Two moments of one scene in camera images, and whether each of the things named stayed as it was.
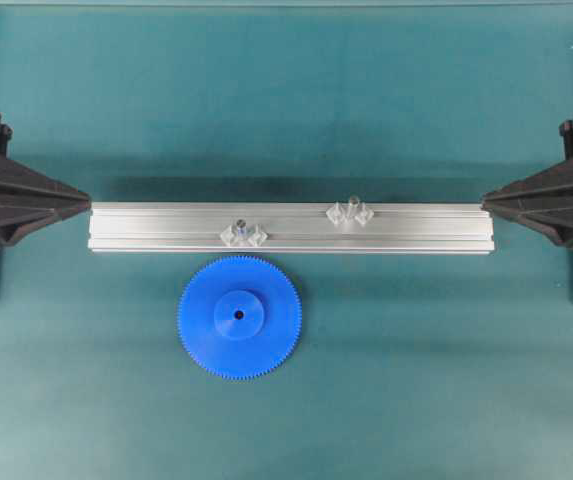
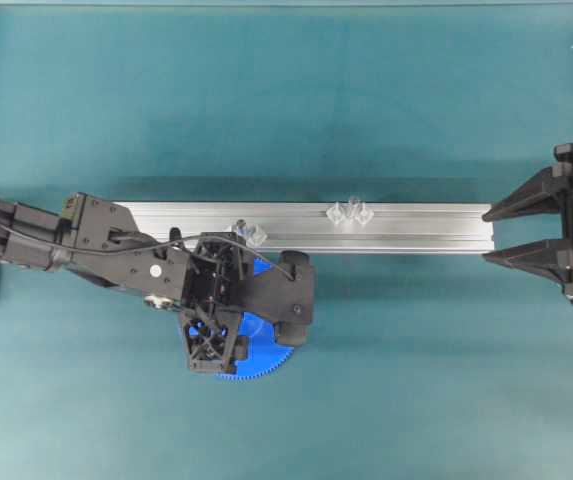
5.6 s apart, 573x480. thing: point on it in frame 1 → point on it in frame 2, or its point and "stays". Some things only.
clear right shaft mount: (340, 215) stays
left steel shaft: (242, 230) stays
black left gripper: (9, 197) → (100, 241)
